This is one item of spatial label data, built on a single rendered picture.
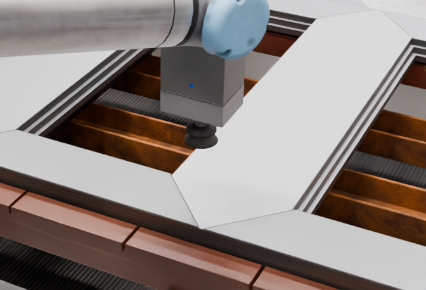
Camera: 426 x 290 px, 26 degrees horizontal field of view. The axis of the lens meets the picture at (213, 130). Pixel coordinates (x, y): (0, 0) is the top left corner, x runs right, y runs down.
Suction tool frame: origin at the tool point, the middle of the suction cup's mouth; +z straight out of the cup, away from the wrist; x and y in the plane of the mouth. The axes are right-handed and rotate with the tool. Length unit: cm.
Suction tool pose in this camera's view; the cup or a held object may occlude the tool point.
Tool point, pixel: (201, 139)
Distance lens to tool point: 116.9
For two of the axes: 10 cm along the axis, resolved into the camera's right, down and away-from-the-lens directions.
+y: -9.1, -2.5, 3.4
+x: -4.2, 4.8, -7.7
